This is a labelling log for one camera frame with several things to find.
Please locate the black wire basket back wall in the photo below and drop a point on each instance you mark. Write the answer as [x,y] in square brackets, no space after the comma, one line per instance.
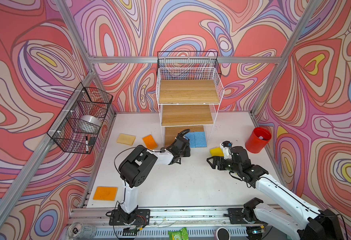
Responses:
[188,65]

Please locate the black marker in basket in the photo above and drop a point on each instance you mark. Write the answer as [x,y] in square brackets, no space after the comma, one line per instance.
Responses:
[86,144]

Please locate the red plastic cup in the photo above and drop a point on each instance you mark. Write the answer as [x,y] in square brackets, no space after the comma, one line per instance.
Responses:
[258,139]

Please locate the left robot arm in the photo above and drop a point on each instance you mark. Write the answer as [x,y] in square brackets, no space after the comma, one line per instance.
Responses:
[136,167]

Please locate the black wire basket left wall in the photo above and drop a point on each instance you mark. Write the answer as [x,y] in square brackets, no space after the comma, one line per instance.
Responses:
[85,101]

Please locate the silver tape roll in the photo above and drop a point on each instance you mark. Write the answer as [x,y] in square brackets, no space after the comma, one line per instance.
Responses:
[88,124]

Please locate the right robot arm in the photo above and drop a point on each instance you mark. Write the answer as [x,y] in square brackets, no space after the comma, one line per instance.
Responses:
[301,220]

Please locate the white wire wooden shelf rack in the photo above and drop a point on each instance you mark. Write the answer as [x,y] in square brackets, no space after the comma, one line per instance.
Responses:
[188,98]

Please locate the black wire basket wall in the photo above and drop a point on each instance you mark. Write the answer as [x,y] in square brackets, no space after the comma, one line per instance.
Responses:
[188,65]
[85,101]

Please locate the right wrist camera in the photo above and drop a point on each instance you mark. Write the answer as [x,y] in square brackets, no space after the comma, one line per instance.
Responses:
[225,147]

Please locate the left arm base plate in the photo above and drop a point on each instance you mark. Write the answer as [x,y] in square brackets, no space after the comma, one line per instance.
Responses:
[139,217]

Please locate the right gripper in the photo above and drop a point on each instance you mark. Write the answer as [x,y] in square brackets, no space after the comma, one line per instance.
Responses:
[220,159]

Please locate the blue sponge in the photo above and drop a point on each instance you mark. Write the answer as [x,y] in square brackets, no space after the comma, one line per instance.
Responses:
[191,137]
[200,140]

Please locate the yellow sponge near shelf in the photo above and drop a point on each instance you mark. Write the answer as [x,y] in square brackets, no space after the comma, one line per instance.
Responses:
[216,152]

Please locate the green wipes packet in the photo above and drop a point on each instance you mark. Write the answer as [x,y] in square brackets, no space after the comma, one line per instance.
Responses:
[178,235]

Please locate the silver drink can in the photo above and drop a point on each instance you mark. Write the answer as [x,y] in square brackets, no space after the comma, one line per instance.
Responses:
[79,231]

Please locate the beige sponge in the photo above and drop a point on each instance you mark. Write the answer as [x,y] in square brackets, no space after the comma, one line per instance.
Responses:
[126,139]

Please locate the orange flat sponge front left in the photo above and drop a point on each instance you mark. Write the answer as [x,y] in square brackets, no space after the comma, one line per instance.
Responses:
[105,193]

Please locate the black round speaker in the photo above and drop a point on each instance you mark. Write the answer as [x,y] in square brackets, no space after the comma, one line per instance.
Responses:
[221,234]

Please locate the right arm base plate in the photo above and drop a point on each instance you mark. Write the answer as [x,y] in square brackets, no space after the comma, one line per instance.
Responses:
[240,216]

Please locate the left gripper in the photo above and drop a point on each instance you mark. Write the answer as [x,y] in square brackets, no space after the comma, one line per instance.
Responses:
[187,150]

